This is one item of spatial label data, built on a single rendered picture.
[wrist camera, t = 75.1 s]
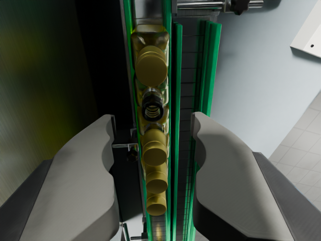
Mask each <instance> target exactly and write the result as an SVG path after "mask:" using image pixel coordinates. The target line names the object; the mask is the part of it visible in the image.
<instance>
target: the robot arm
mask: <svg viewBox="0 0 321 241"><path fill-rule="evenodd" d="M191 136H193V138H194V139H195V140H196V148H195V157H194V159H195V161H196V162H197V164H198V165H199V167H200V170H199V171H198V172H197V174H196V179H195V187H194V195H193V225H194V227H195V228H196V230H197V231H198V232H200V233H201V234H202V235H203V236H204V237H205V238H207V239H208V240H209V241H321V212H320V211H319V210H318V209H317V208H316V206H315V205H314V204H313V203H312V202H311V201H310V200H309V199H308V198H307V197H306V196H305V195H304V194H303V193H302V192H301V191H300V190H298V189H297V188H296V187H295V186H294V185H293V184H292V183H291V182H290V181H289V180H288V179H287V178H286V177H285V176H284V175H283V174H282V173H281V172H280V171H279V170H278V169H277V168H276V167H275V166H274V165H273V164H272V163H271V162H270V161H269V160H268V159H267V158H266V157H265V156H264V155H263V154H262V153H261V152H253V151H252V150H251V148H250V147H249V146H248V145H247V144H246V143H244V142H243V141H242V140H241V139H240V138H239V137H238V136H237V135H235V134H234V133H233V132H231V131H230V130H228V129H227V128H226V127H224V126H223V125H221V124H219V123H218V122H216V121H214V120H213V119H211V118H210V117H208V116H207V115H205V114H203V113H202V112H192V113H191ZM116 138H117V134H116V122H115V115H110V114H106V115H103V116H102V117H100V118H99V119H98V120H96V121H95V122H93V123H92V124H90V125H89V126H88V127H86V128H85V129H83V130H82V131H81V132H79V133H78V134H77V135H75V136H74V137H73V138H72V139H70V140H69V141H68V142H67V143H66V144H65V145H64V146H63V147H62V148H61V149H60V150H59V151H58V152H57V153H56V154H55V156H54V157H53V158H52V159H49V160H43V161H42V162H41V163H40V164H39V165H38V167H37V168H36V169H35V170H34V171H33V172H32V173H31V174H30V175H29V176H28V177H27V179H26V180H25V181H24V182H23V183H22V184H21V185H20V186H19V187H18V188H17V189H16V190H15V192H14V193H13V194H12V195H11V196H10V197H9V198H8V199H7V200H6V201H5V202H4V203H3V205H2V206H1V207H0V241H110V240H111V239H112V238H113V237H114V236H115V235H116V234H117V232H118V230H119V226H120V223H119V209H118V199H117V194H116V189H115V184H114V178H113V176H112V175H111V174H110V173H109V170H110V168H111V166H112V165H113V163H114V158H113V153H112V147H111V144H112V142H113V141H114V139H116Z"/></svg>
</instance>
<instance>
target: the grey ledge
mask: <svg viewBox="0 0 321 241"><path fill-rule="evenodd" d="M132 125H133V124H120V125H116V134H117V138H116V139H114V141H113V142H112V144H113V143H125V142H128V139H129V138H131V137H132V136H131V132H130V127H131V126H132ZM112 144H111V147H112ZM127 152H129V150H128V147H120V148H113V147H112V153H113V158H114V163H113V165H112V166H111V168H112V173H113V177H114V182H115V186H116V191H117V196H118V201H119V206H120V211H121V215H122V219H123V231H124V235H125V240H126V241H141V240H130V237H133V236H141V233H142V232H143V225H142V218H143V217H144V213H143V205H142V196H141V188H140V179H139V168H138V161H135V162H134V163H132V162H128V161H127V157H126V156H127Z"/></svg>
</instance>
